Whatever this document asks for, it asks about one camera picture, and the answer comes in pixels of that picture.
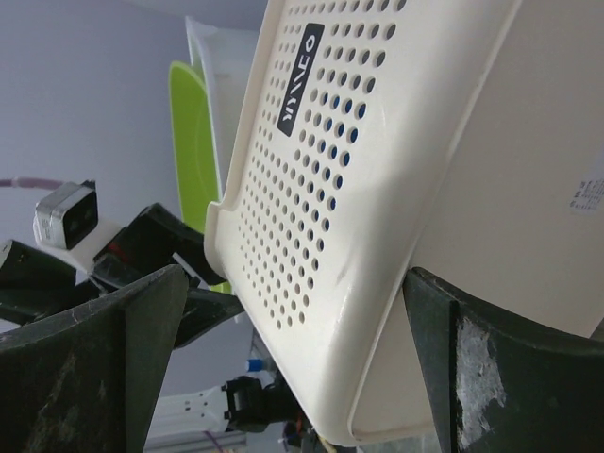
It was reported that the lime green plastic basin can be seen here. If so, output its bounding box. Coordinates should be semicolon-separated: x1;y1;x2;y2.
168;59;237;297

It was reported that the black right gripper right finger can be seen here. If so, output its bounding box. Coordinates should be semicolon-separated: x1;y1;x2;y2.
402;267;603;452

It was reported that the translucent white plastic tub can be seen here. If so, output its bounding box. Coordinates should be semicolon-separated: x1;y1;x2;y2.
185;16;259;196

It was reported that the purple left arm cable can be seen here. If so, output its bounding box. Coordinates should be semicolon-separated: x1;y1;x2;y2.
0;176;62;191

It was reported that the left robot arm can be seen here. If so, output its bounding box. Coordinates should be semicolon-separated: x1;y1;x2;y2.
90;203;305;433

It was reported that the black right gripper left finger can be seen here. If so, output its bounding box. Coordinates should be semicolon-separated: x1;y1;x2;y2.
1;265;188;452

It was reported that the cream perforated storage basket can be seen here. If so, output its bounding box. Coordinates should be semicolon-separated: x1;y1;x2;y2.
205;1;603;445

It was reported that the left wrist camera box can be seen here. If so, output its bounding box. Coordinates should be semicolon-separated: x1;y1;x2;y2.
34;180;99;250

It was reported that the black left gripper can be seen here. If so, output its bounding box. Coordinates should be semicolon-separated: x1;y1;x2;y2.
92;203;244;349

